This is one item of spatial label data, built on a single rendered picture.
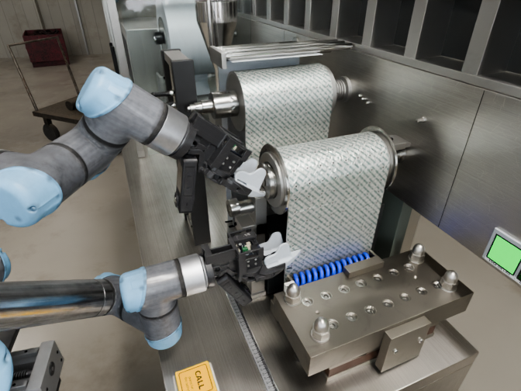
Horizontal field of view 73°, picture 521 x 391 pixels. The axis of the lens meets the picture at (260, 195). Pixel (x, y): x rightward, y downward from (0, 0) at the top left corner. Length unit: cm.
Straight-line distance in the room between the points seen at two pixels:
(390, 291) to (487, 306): 166
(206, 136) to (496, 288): 225
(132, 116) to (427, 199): 63
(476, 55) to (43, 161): 71
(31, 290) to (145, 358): 136
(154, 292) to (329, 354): 34
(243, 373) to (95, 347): 138
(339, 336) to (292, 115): 51
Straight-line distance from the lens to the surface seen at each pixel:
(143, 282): 68
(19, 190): 51
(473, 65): 76
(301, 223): 74
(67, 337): 222
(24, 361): 118
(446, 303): 86
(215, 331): 89
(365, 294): 81
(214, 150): 62
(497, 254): 78
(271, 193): 70
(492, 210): 77
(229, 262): 71
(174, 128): 57
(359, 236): 86
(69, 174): 55
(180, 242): 113
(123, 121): 56
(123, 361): 202
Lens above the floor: 161
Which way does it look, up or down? 32 degrees down
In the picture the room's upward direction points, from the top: straight up
